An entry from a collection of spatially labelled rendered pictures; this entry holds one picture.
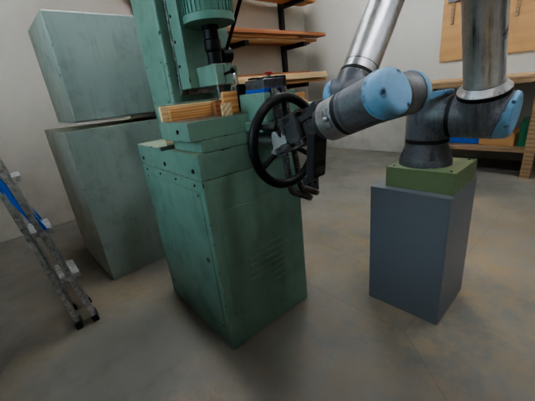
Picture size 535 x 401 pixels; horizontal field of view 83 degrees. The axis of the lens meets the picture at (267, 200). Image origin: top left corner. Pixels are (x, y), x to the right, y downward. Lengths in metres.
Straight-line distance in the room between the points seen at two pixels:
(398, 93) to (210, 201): 0.66
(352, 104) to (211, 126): 0.52
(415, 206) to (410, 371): 0.58
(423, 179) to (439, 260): 0.31
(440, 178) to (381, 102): 0.70
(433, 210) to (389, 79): 0.73
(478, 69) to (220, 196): 0.88
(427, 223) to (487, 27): 0.63
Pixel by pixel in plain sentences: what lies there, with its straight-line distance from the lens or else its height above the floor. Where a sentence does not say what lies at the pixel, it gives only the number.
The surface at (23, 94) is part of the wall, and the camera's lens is 3.27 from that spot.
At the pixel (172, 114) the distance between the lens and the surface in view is 1.10.
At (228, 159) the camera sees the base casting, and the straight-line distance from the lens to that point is 1.03.
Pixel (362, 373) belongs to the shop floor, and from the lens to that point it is 1.26.
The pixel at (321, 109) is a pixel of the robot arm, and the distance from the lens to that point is 0.66.
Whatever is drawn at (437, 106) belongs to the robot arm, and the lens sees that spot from 1.25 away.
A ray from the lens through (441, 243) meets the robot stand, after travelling 1.28.
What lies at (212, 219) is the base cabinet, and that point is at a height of 0.57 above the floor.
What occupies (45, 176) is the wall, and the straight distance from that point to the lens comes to 3.30.
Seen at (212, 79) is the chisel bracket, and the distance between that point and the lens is 1.17.
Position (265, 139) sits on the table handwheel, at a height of 0.82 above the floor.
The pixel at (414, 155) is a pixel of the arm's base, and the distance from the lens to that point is 1.28.
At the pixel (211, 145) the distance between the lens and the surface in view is 0.99.
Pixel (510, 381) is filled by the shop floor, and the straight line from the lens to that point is 1.39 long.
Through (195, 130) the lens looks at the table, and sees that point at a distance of 0.96.
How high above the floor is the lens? 0.97
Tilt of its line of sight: 20 degrees down
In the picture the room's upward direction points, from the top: 6 degrees counter-clockwise
